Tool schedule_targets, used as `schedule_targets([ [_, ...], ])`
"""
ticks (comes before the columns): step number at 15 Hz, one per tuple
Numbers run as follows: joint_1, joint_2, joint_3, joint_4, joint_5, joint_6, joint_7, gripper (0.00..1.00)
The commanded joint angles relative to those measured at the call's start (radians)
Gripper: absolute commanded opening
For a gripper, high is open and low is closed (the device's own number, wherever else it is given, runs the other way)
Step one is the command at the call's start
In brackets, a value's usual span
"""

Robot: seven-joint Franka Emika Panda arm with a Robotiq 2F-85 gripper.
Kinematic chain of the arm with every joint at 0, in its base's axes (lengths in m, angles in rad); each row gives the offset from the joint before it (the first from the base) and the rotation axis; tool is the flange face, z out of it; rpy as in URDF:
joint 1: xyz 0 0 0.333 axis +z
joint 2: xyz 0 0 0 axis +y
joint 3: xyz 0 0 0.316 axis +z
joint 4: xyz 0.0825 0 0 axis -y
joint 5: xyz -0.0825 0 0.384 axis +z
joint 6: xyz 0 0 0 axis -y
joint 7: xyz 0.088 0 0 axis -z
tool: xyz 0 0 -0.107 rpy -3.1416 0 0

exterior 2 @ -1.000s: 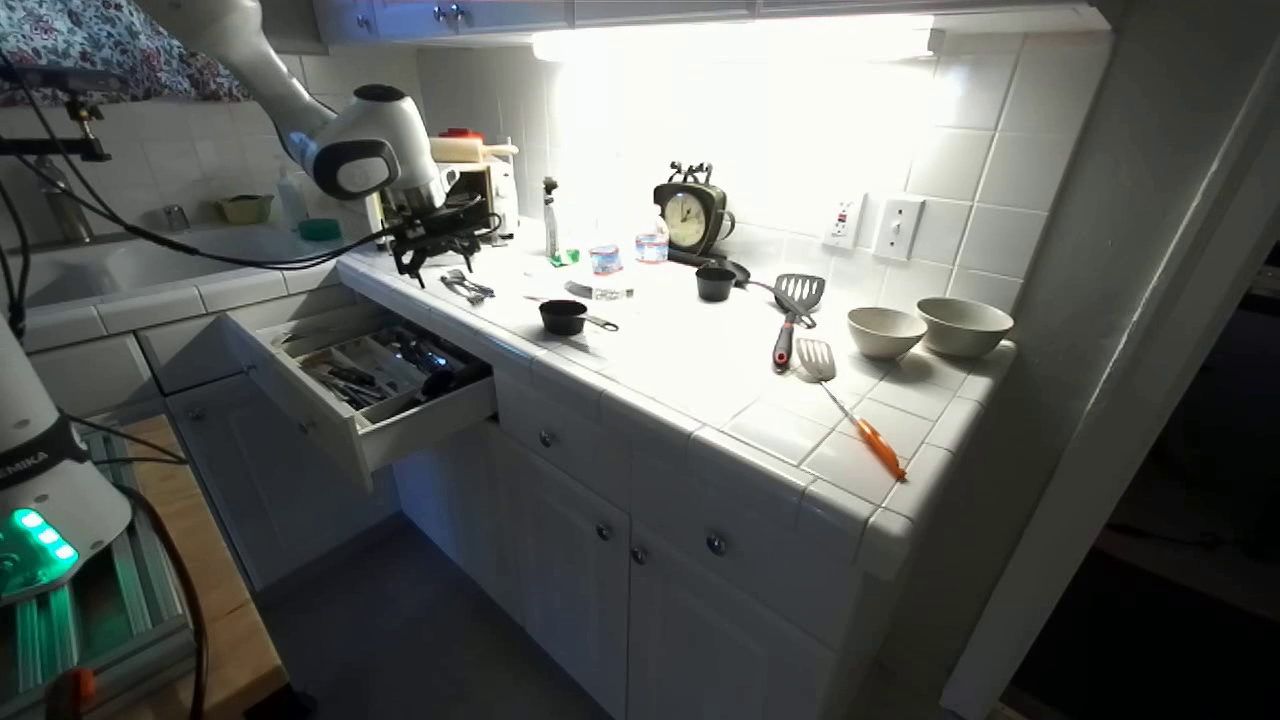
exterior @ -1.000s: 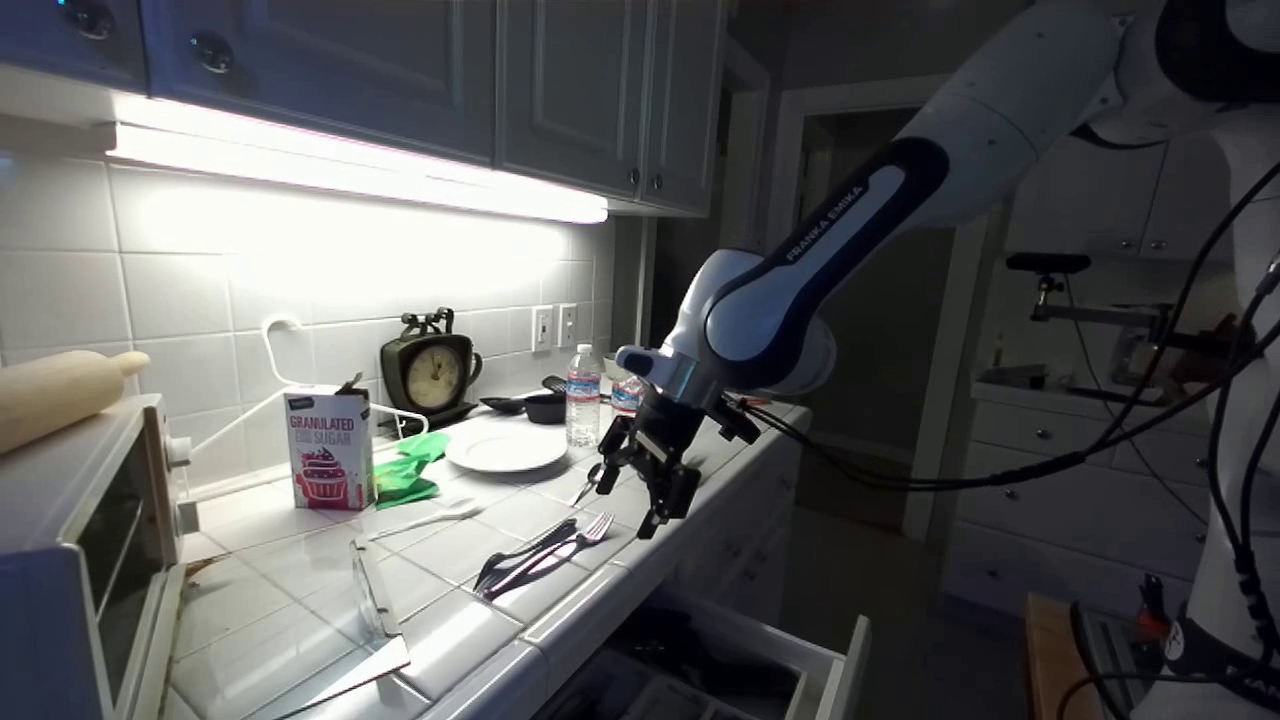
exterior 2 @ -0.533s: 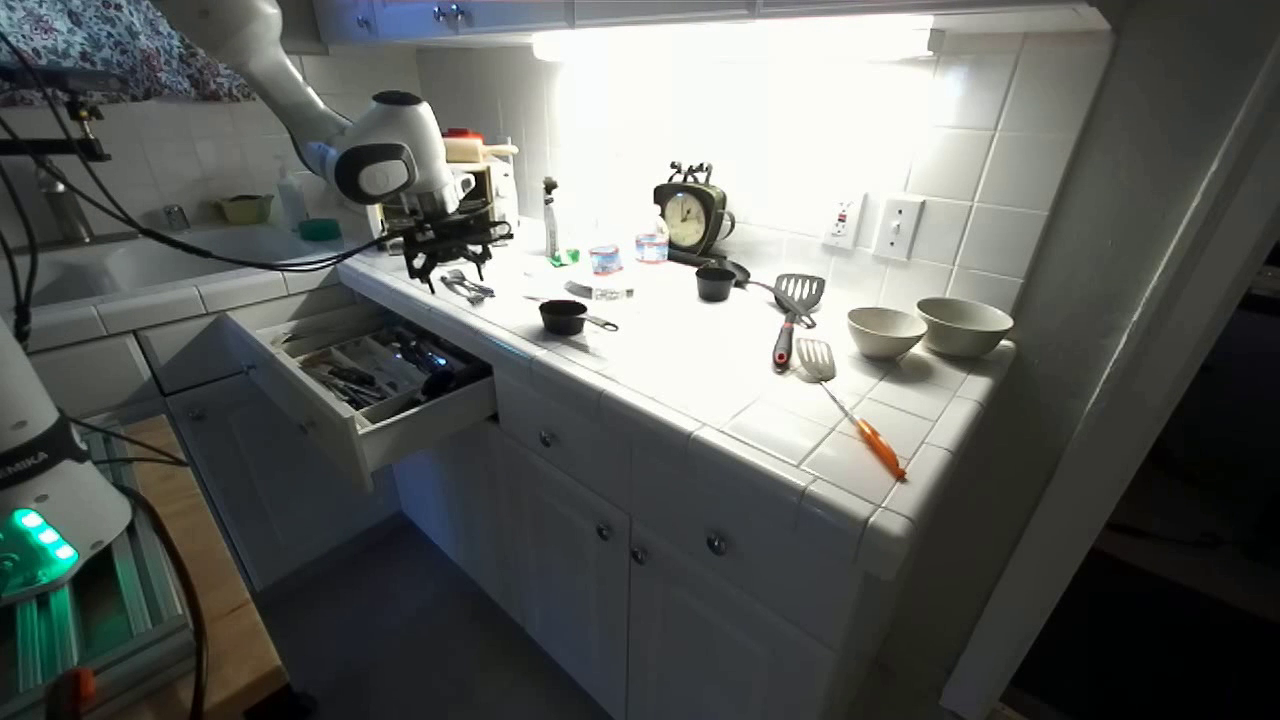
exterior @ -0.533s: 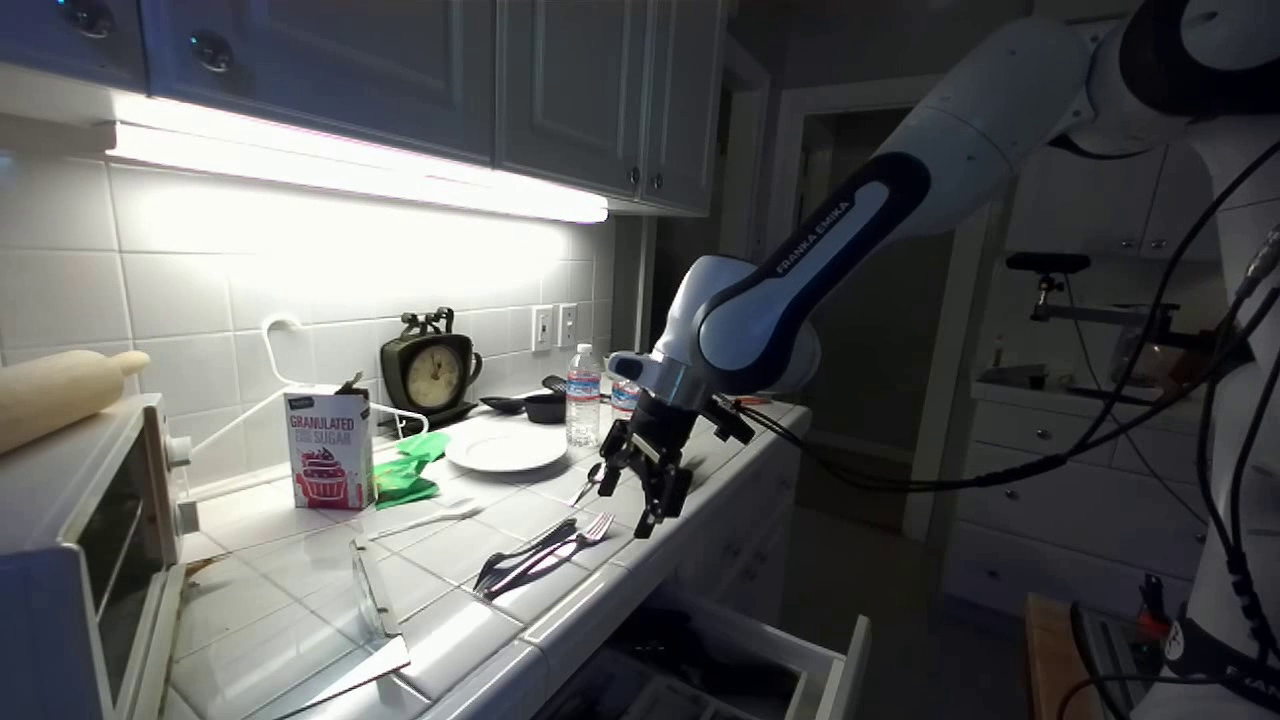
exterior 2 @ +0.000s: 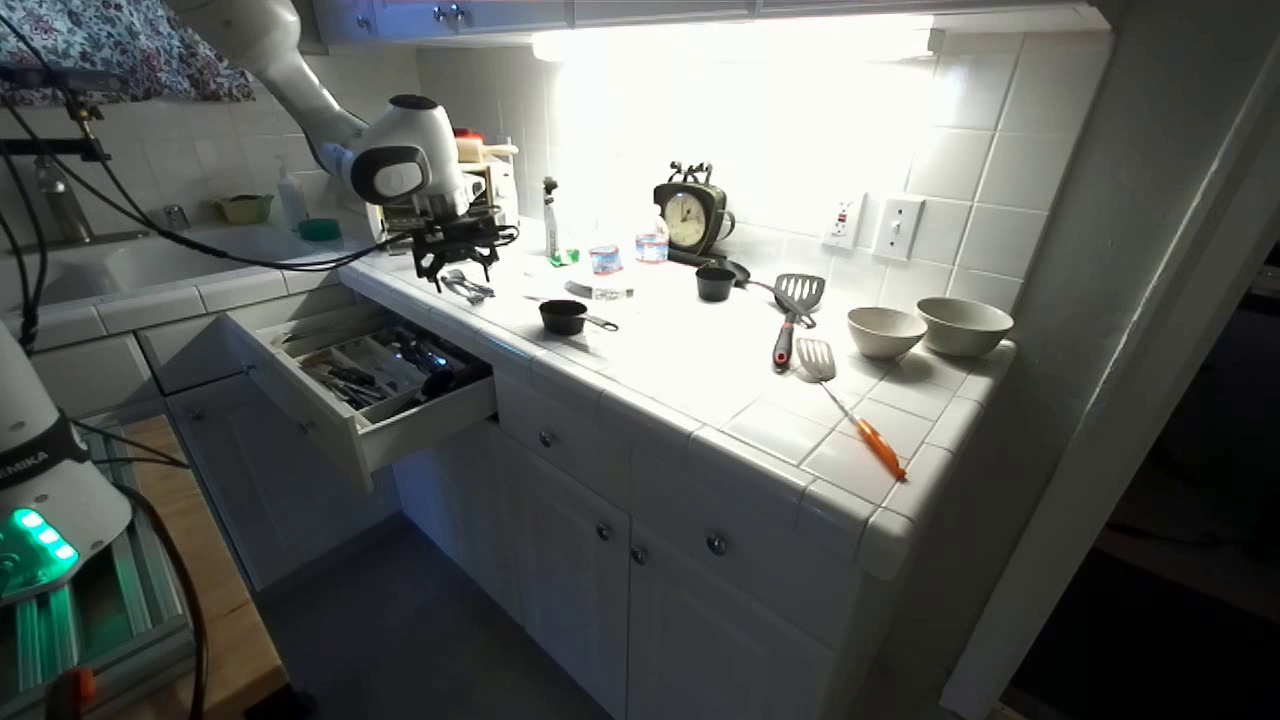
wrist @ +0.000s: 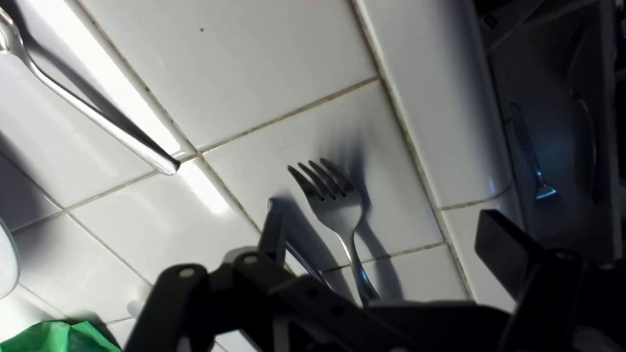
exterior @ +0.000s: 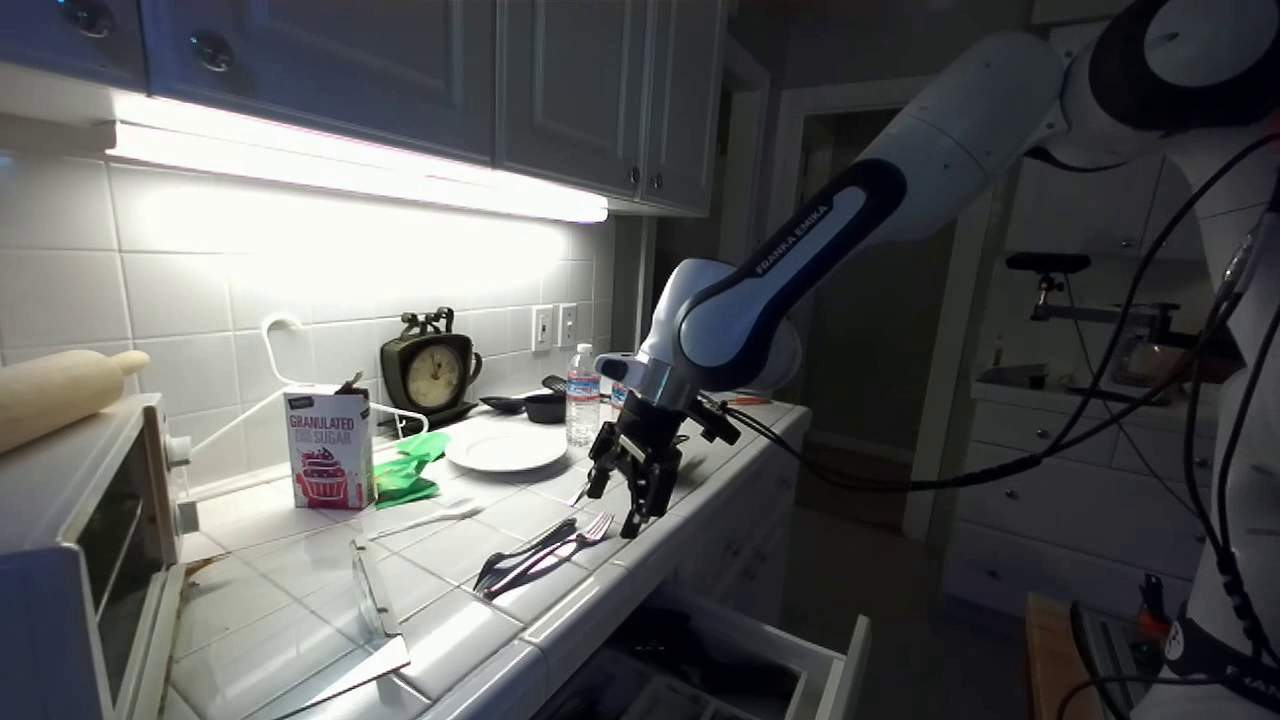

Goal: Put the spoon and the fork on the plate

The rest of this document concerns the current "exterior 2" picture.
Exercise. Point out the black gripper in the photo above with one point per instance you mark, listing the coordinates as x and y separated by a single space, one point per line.
462 243

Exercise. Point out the silver metal fork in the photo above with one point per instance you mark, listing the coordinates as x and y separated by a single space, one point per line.
448 281

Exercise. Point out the silver metal spoon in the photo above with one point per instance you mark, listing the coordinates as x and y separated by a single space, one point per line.
468 287

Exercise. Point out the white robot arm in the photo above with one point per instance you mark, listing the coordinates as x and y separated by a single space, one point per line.
406 133

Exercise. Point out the tall white dispenser bottle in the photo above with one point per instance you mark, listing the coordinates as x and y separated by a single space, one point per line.
550 222

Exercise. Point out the small green item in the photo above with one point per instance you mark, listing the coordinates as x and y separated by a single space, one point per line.
566 256

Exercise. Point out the small black cup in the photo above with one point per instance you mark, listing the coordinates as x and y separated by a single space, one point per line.
561 318
714 281

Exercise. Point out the white cutlery organizer tray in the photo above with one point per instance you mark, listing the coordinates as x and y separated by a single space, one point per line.
375 374

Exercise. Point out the green sponge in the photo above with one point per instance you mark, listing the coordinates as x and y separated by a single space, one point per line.
320 228

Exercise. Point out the clear plastic container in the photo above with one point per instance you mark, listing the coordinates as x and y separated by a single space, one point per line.
605 256

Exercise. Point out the small gray metal piece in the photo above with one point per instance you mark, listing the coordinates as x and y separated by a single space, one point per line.
601 320

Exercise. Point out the white open drawer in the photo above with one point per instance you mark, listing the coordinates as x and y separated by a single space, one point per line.
414 428

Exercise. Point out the round metal cabinet knob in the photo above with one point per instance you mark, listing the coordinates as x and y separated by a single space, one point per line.
640 554
719 541
546 436
601 529

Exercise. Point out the clear water bottle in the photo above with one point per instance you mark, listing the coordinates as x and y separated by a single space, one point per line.
649 247

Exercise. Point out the small yellow bowl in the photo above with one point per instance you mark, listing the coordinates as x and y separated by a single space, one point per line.
246 209

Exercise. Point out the dark ornate table clock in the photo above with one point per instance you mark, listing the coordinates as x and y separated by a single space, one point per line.
690 218

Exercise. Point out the upper cabinet metal knob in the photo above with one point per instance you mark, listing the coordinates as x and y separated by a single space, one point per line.
454 14

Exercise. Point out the white upper cabinet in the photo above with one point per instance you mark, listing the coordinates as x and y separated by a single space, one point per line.
664 10

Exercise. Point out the under cabinet light strip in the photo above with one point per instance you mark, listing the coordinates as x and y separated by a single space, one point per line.
734 40

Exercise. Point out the white oval utensil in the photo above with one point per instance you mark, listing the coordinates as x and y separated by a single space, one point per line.
815 358

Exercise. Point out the white sink basin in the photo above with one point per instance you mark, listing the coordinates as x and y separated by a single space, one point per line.
66 275

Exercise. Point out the metal sink faucet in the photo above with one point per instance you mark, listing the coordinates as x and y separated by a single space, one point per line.
60 200

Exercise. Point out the floral patterned curtain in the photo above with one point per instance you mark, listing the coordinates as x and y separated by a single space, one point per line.
120 47

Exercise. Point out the black horizontal bar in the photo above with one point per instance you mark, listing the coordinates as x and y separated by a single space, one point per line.
55 148

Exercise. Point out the small beige ceramic bowl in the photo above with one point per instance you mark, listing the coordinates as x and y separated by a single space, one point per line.
884 329

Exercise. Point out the white base cabinet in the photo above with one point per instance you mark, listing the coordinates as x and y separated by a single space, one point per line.
746 624

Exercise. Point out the teal slatted cart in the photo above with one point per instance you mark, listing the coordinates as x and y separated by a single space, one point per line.
135 606

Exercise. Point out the white device green light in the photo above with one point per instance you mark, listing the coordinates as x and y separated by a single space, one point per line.
55 504

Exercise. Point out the large beige ceramic bowl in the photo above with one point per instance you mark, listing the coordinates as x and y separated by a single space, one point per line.
965 324

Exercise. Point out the red round knob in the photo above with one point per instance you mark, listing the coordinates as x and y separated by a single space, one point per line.
69 695

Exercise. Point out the white wall switch plate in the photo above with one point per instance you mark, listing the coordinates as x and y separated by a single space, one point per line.
842 222

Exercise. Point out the white wall outlet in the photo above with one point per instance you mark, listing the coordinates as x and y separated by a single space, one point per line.
899 228

